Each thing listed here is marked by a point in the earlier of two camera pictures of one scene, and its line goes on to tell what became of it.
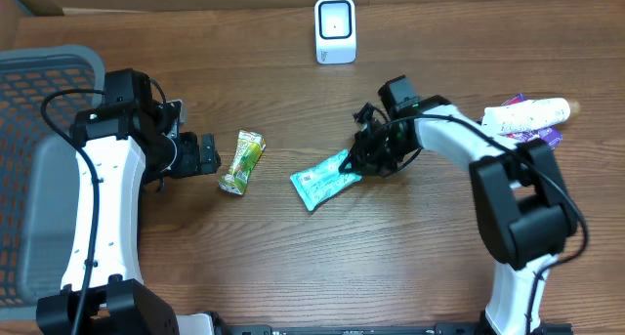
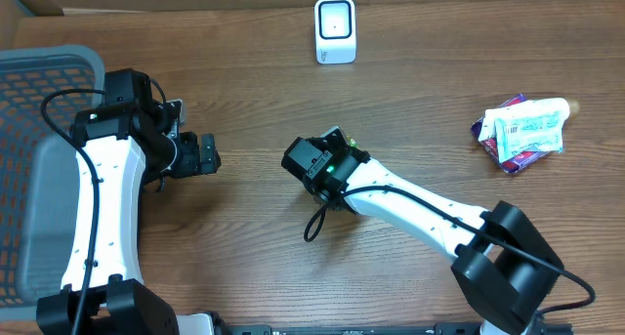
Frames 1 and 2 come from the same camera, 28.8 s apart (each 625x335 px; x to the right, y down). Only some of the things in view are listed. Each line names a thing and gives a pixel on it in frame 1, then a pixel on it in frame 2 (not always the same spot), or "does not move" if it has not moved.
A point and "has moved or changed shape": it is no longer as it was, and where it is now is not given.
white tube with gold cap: x=515 y=117 does not move
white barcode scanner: x=335 y=25 does not move
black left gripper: x=193 y=154 does not move
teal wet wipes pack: x=319 y=181 has moved or changed shape
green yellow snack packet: x=248 y=148 has moved or changed shape
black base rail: x=450 y=329 does not move
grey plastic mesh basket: x=39 y=168 does not move
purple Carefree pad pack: x=551 y=135 has moved or changed shape
